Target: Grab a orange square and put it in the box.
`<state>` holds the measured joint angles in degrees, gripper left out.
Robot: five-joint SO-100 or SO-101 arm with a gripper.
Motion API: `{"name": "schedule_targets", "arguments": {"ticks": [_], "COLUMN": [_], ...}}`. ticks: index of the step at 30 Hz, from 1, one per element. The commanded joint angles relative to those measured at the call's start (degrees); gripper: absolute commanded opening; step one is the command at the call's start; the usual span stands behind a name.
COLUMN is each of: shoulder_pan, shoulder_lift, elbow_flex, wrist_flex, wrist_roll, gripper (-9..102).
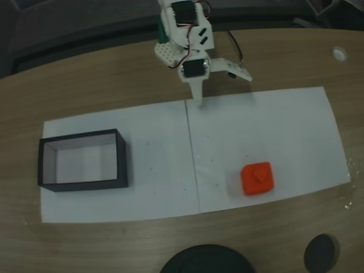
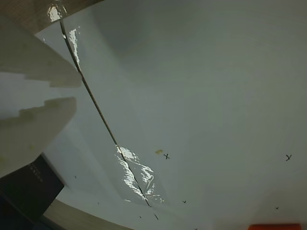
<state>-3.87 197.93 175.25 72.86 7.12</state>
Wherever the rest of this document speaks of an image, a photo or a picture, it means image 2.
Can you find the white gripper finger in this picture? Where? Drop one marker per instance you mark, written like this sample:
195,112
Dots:
36,62
36,129

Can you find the orange square block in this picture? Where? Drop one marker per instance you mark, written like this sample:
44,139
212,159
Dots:
274,227

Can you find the dark open box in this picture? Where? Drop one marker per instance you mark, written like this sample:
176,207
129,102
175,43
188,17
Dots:
28,189

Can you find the clear tape strip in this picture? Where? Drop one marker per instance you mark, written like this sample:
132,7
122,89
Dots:
73,45
141,175

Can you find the white paper sheet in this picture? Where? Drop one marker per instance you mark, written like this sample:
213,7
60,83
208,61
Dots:
96,167
204,95

